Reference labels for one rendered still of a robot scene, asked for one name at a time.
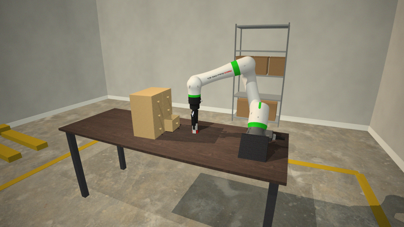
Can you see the light wooden chest of drawers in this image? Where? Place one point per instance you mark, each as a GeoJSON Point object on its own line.
{"type": "Point", "coordinates": [142, 111]}

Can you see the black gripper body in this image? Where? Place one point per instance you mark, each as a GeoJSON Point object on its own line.
{"type": "Point", "coordinates": [194, 108]}

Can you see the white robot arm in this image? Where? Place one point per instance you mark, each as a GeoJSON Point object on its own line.
{"type": "Point", "coordinates": [259, 111]}

